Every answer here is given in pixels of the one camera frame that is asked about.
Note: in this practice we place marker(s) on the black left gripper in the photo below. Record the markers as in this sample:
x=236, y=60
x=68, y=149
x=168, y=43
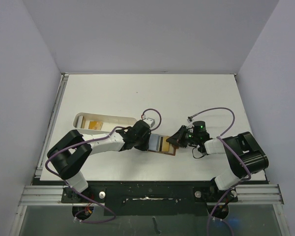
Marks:
x=144, y=147

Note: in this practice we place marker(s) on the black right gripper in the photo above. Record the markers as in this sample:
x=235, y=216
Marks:
x=184, y=137

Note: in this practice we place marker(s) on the brown leather card holder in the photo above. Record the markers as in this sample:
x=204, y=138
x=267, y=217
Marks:
x=159, y=144

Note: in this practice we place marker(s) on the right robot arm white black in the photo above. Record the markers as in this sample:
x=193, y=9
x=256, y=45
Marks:
x=244, y=154

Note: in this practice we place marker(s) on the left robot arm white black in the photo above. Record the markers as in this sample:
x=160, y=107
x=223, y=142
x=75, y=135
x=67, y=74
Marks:
x=67, y=156

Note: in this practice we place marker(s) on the white oblong plastic tray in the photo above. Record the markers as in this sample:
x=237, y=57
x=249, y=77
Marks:
x=87, y=123

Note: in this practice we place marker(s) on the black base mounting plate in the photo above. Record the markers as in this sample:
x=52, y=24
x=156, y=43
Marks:
x=145, y=198

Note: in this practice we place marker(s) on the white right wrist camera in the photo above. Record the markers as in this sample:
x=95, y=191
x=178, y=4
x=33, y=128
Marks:
x=190, y=122

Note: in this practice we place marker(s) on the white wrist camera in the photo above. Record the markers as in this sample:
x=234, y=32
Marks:
x=150, y=122
x=190, y=122

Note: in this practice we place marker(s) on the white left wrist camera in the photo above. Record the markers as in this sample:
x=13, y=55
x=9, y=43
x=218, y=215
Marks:
x=150, y=122

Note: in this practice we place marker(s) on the aluminium left side rail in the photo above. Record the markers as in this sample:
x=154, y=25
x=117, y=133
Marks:
x=51, y=125

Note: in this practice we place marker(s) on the aluminium rail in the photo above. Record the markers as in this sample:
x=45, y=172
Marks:
x=51, y=125
x=252, y=194

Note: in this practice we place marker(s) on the aluminium front rail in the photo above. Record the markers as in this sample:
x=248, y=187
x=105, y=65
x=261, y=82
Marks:
x=252, y=194

